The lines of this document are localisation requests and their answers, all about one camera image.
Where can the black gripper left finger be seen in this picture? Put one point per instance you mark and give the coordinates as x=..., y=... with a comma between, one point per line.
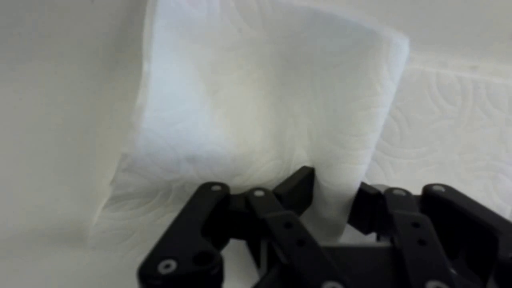
x=180, y=245

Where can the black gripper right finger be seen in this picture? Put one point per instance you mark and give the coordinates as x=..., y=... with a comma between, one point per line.
x=420, y=240

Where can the white paper towel cloth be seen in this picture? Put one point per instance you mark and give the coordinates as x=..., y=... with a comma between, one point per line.
x=256, y=96

